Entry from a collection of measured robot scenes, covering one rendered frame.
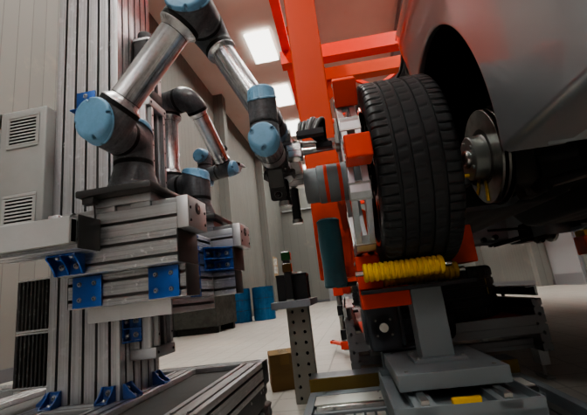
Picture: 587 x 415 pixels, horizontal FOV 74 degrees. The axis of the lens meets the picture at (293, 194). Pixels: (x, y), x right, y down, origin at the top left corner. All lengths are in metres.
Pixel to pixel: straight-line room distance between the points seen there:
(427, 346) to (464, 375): 0.17
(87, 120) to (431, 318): 1.16
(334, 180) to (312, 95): 0.73
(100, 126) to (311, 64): 1.24
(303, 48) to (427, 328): 1.46
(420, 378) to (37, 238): 1.07
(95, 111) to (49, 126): 0.52
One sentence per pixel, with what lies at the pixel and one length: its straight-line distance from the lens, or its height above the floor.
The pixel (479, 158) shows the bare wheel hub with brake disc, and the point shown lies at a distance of 1.41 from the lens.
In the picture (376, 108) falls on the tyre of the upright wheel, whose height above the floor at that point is 0.97.
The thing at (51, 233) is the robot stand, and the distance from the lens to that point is 1.16.
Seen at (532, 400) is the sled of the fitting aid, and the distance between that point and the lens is 1.21.
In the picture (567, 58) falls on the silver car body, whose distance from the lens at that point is 0.83.
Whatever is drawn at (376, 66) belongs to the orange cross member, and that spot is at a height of 2.65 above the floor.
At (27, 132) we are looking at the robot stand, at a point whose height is 1.14.
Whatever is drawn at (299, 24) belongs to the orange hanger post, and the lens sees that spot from 2.24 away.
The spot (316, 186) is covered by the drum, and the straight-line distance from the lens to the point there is 1.38.
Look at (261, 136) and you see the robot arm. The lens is 0.96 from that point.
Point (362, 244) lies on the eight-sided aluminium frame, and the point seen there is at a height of 0.60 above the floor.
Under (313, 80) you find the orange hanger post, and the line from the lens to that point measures 2.05.
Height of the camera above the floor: 0.47
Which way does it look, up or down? 14 degrees up
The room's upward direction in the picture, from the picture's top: 7 degrees counter-clockwise
